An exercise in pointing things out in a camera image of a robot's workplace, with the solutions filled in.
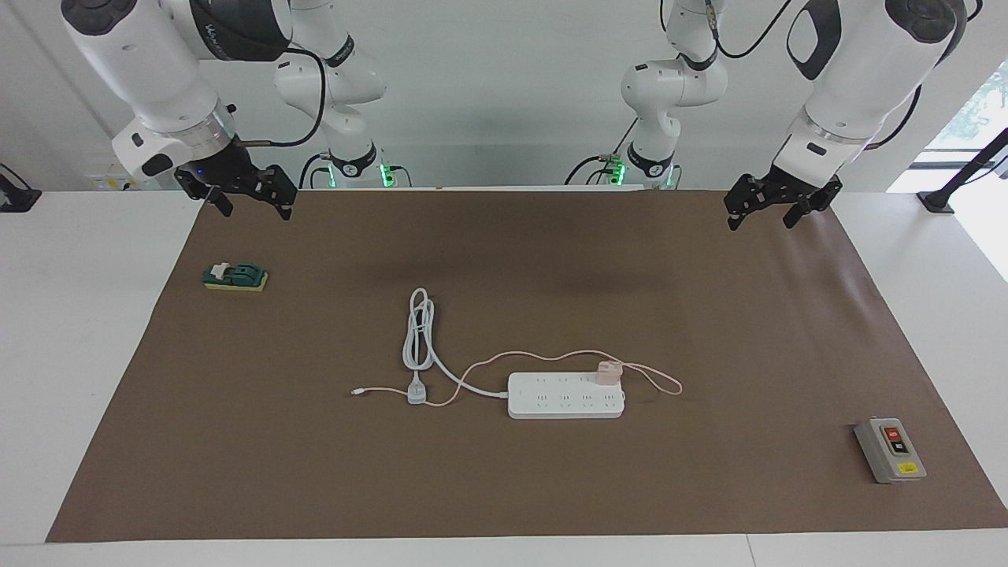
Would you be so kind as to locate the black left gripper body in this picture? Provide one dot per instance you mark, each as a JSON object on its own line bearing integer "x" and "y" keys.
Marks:
{"x": 791, "y": 189}

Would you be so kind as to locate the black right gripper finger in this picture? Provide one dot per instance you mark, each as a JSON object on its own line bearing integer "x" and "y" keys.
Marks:
{"x": 277, "y": 187}
{"x": 201, "y": 185}

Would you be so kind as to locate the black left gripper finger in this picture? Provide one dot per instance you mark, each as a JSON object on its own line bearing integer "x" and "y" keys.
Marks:
{"x": 811, "y": 206}
{"x": 748, "y": 197}

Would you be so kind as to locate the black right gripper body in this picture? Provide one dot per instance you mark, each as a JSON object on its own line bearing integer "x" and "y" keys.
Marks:
{"x": 228, "y": 169}

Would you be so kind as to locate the pink charger adapter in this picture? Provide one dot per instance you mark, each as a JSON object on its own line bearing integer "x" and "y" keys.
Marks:
{"x": 608, "y": 373}

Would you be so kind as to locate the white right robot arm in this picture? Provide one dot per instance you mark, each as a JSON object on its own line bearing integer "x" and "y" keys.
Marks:
{"x": 142, "y": 63}

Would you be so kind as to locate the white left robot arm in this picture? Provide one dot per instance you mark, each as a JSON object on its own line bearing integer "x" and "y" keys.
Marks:
{"x": 866, "y": 71}

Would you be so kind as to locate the white power strip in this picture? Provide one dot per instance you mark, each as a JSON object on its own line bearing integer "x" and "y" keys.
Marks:
{"x": 567, "y": 398}

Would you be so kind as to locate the green circuit board module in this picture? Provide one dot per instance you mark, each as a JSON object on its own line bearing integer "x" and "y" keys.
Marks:
{"x": 236, "y": 277}

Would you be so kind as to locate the black table clamp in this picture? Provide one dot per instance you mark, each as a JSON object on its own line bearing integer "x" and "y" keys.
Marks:
{"x": 16, "y": 198}

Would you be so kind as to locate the bright window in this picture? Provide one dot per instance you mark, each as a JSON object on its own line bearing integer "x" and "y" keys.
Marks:
{"x": 980, "y": 102}

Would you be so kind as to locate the brown table mat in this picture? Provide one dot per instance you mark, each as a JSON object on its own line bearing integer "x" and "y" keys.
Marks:
{"x": 551, "y": 488}

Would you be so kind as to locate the white wall outlet box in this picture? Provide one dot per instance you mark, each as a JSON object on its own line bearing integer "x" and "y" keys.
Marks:
{"x": 106, "y": 183}

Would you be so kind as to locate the black camera stand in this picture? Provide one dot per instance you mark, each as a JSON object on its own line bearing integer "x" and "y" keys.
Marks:
{"x": 965, "y": 169}

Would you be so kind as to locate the grey on-off switch box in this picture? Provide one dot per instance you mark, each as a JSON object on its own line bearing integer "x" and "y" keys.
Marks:
{"x": 890, "y": 453}

